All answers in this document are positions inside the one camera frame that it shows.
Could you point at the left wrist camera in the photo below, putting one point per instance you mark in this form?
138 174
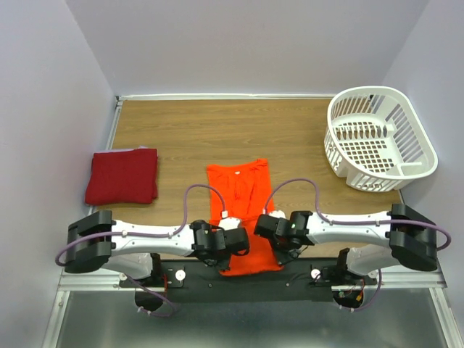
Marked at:
227 222

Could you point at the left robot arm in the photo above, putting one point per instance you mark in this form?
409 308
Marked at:
99 241

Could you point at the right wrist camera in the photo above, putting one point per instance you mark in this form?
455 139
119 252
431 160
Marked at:
275 213

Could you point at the orange t-shirt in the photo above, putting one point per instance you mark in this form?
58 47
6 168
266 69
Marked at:
245 189

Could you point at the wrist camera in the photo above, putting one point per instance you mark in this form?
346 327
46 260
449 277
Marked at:
227 222
275 213

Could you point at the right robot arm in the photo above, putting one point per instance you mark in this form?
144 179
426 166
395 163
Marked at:
399 236

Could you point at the aluminium frame rail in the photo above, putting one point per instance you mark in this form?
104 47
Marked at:
395 277

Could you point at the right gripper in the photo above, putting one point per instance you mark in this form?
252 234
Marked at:
283 256

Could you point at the white plastic laundry basket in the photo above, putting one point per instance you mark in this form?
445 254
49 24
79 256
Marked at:
375 140

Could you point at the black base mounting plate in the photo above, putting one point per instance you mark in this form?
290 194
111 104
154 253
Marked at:
253 286

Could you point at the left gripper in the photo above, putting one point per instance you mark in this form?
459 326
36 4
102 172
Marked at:
220 265

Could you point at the folded dark red t-shirt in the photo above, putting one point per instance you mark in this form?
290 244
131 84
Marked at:
128 176

